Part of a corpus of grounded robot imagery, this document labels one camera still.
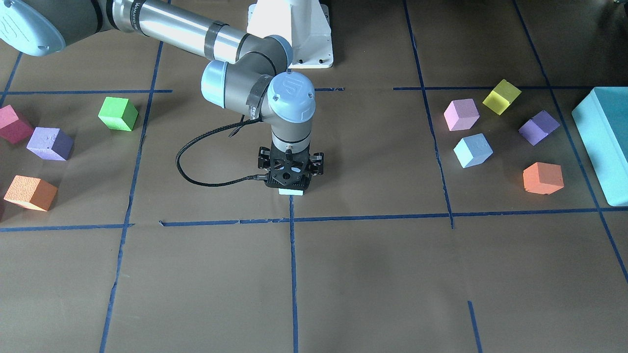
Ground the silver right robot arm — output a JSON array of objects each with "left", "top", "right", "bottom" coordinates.
[{"left": 1, "top": 0, "right": 324, "bottom": 191}]

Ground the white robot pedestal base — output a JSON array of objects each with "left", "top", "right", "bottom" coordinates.
[{"left": 246, "top": 0, "right": 334, "bottom": 69}]

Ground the brown paper table cover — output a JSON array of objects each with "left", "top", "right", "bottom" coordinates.
[{"left": 1, "top": 0, "right": 627, "bottom": 353}]

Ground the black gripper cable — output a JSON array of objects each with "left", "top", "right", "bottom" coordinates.
[{"left": 175, "top": 116, "right": 268, "bottom": 188}]

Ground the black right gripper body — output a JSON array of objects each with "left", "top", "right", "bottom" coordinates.
[{"left": 258, "top": 147, "right": 324, "bottom": 191}]

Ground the yellow foam block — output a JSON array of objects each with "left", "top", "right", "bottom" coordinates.
[{"left": 482, "top": 79, "right": 521, "bottom": 116}]

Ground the light blue block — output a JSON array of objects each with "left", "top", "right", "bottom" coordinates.
[
  {"left": 278, "top": 188, "right": 304, "bottom": 195},
  {"left": 453, "top": 133, "right": 494, "bottom": 168}
]

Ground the crimson block near purple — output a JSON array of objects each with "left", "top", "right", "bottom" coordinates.
[{"left": 0, "top": 105, "right": 34, "bottom": 145}]

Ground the teal plastic bin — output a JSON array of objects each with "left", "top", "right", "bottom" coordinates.
[{"left": 572, "top": 86, "right": 628, "bottom": 206}]

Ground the orange block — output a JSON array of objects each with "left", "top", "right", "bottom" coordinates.
[
  {"left": 523, "top": 162, "right": 564, "bottom": 195},
  {"left": 3, "top": 175, "right": 58, "bottom": 212}
]

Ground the pink foam block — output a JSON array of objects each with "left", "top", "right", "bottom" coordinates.
[{"left": 444, "top": 99, "right": 480, "bottom": 131}]

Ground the green foam block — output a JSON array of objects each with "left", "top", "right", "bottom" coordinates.
[{"left": 97, "top": 97, "right": 139, "bottom": 131}]

